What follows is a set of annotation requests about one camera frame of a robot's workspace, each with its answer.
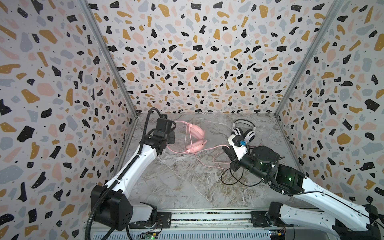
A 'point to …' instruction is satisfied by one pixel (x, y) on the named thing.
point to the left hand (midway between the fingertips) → (166, 131)
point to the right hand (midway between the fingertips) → (223, 145)
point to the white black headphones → (249, 134)
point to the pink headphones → (197, 145)
